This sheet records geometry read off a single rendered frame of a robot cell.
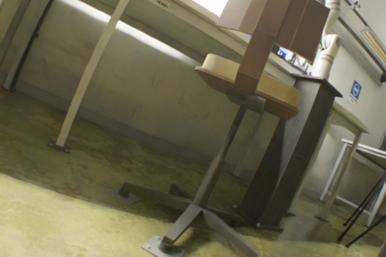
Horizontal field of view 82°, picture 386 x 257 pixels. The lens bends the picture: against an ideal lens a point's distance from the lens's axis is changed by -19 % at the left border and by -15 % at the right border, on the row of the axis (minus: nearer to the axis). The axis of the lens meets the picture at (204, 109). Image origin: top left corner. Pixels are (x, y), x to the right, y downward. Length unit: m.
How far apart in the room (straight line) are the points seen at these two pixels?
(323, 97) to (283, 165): 0.43
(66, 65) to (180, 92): 0.98
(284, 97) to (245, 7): 0.31
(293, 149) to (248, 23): 0.77
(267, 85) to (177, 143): 1.66
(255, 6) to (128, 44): 1.50
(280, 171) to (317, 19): 0.83
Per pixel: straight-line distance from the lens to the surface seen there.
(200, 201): 1.03
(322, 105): 1.50
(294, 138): 1.41
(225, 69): 0.87
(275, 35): 0.80
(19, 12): 2.12
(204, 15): 1.36
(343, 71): 3.75
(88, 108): 2.20
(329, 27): 1.69
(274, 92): 0.85
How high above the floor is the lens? 0.42
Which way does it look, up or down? 1 degrees up
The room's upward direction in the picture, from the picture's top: 24 degrees clockwise
